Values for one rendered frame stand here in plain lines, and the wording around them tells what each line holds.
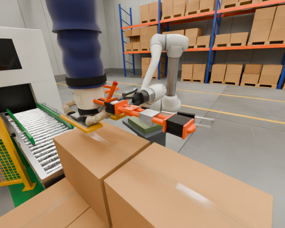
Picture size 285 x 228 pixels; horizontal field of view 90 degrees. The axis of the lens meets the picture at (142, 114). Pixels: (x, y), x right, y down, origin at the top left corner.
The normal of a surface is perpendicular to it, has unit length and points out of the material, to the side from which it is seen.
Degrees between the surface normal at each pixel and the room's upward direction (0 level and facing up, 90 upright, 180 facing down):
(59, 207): 0
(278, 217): 0
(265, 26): 90
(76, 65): 77
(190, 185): 0
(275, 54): 90
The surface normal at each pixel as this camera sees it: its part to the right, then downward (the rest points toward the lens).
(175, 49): -0.07, 0.61
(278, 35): -0.57, 0.34
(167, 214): -0.04, -0.92
